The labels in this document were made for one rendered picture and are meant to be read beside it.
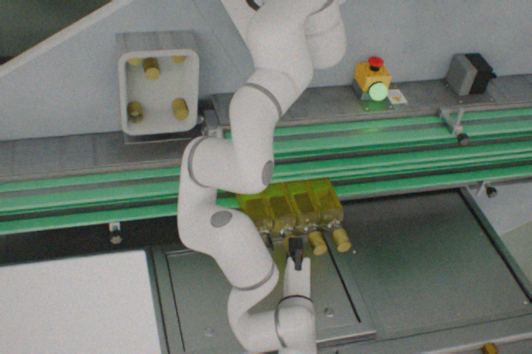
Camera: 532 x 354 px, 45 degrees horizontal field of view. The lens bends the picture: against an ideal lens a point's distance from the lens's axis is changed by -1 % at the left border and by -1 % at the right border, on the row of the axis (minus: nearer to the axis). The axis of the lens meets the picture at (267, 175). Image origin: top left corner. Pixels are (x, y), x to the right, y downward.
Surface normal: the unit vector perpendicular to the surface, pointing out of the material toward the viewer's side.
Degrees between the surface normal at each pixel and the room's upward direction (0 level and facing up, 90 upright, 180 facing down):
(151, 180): 90
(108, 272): 90
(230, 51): 0
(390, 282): 91
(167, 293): 90
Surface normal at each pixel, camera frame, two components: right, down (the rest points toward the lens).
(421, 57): 0.26, 0.67
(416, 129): 0.11, -0.73
